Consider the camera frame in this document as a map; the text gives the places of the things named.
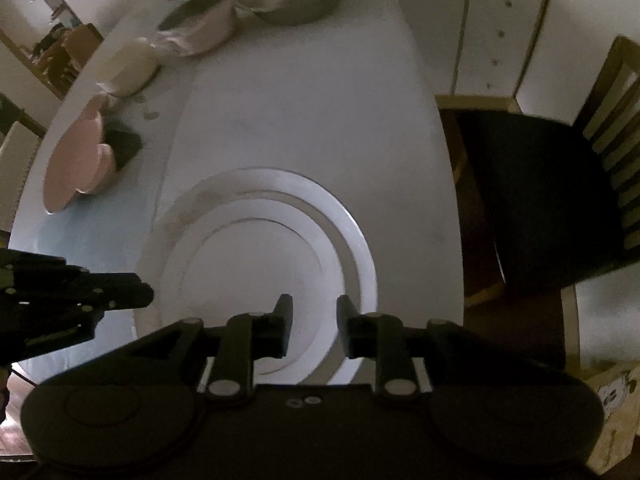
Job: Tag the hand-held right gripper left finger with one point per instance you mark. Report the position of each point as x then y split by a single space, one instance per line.
284 322

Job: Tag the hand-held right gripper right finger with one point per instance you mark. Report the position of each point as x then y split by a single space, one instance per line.
345 325

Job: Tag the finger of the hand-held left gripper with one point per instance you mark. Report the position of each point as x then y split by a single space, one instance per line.
125 297
117 281

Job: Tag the large white plate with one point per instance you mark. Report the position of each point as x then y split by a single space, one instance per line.
250 260

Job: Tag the cream bowl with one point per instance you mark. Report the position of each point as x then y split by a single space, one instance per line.
132 67

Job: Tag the white upholstered chair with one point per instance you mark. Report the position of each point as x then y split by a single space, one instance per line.
15 175

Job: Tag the wooden slat-back chair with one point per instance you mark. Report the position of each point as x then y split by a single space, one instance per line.
540 185

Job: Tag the panda print cardboard box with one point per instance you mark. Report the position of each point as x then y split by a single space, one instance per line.
617 410

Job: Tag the white cabinet with wood trim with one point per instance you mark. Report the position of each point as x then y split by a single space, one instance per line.
495 35

